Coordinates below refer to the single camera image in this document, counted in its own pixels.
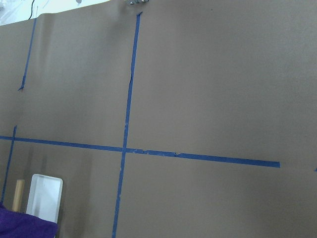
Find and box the purple towel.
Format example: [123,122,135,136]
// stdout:
[0,203,58,238]

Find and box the white towel rack base tray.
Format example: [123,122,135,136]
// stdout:
[26,174,63,223]

